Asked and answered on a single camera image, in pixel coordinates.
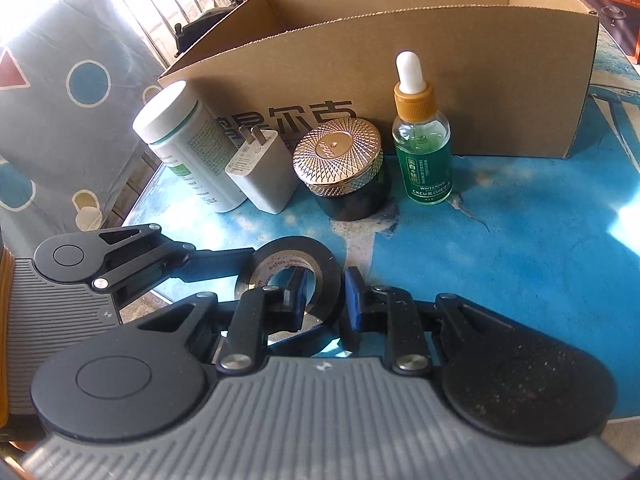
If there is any brown cardboard box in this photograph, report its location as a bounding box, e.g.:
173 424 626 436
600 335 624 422
157 0 601 161

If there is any white charger plug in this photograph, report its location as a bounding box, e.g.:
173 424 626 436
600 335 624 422
225 125 301 216

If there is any dark jar rose-gold lid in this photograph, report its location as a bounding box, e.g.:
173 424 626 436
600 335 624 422
292 116 388 222

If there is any black electrical tape roll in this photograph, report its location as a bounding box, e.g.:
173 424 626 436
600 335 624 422
235 235 347 328

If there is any white bottle green label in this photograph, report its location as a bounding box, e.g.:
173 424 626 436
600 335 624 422
132 81 248 213

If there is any green dropper bottle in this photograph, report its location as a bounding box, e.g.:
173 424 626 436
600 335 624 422
391 51 453 206

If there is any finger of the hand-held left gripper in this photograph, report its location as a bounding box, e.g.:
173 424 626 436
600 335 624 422
90 224 257 308

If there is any black wheelchair footrest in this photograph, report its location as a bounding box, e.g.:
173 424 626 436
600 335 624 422
172 10 221 58

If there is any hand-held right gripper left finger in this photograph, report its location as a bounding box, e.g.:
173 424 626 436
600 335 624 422
132 266 311 375

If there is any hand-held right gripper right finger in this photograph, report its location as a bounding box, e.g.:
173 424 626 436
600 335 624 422
342 266 501 377

